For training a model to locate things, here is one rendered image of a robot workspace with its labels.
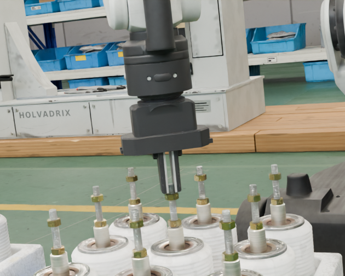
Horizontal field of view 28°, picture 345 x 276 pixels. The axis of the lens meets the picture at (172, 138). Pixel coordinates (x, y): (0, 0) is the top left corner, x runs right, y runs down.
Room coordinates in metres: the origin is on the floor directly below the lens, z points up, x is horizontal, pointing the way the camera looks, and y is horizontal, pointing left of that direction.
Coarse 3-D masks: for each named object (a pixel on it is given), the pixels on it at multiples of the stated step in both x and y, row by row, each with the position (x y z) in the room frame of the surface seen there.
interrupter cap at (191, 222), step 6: (192, 216) 1.07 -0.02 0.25; (216, 216) 1.05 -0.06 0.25; (186, 222) 1.04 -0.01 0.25; (192, 222) 1.04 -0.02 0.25; (216, 222) 1.02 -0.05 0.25; (186, 228) 1.01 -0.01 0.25; (192, 228) 1.01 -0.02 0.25; (198, 228) 1.00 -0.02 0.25; (204, 228) 1.00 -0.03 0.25; (210, 228) 1.00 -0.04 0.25
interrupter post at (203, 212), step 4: (196, 204) 1.04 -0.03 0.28; (208, 204) 1.03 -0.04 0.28; (200, 208) 1.03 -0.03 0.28; (204, 208) 1.03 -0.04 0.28; (208, 208) 1.03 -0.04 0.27; (200, 212) 1.03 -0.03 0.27; (204, 212) 1.03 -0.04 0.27; (208, 212) 1.03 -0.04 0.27; (200, 216) 1.03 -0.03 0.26; (204, 216) 1.03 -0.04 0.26; (208, 216) 1.03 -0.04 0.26; (200, 220) 1.03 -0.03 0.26; (204, 220) 1.03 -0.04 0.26; (208, 220) 1.03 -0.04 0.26; (200, 224) 1.03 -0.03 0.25; (204, 224) 1.03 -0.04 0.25
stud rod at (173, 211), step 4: (168, 184) 0.93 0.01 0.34; (172, 184) 0.93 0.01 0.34; (172, 188) 0.93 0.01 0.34; (172, 192) 0.92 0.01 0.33; (172, 200) 0.92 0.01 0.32; (172, 204) 0.92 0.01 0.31; (172, 208) 0.92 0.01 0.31; (172, 212) 0.92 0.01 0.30; (176, 212) 0.93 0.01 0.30; (172, 216) 0.92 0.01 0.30; (176, 216) 0.93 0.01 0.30; (172, 220) 0.93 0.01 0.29
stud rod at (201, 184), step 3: (198, 168) 1.03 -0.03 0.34; (201, 168) 1.03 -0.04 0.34; (198, 171) 1.03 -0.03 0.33; (201, 171) 1.03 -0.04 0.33; (198, 174) 1.03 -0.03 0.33; (201, 174) 1.03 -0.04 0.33; (198, 183) 1.04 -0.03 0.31; (201, 183) 1.03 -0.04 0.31; (198, 186) 1.04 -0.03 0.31; (201, 186) 1.03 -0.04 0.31; (198, 189) 1.04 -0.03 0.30; (201, 189) 1.03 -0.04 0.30; (204, 189) 1.04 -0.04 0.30; (201, 192) 1.03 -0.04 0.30; (204, 192) 1.04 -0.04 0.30; (201, 195) 1.03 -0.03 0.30; (204, 195) 1.03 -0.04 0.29; (201, 198) 1.03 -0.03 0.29; (204, 198) 1.03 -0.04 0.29
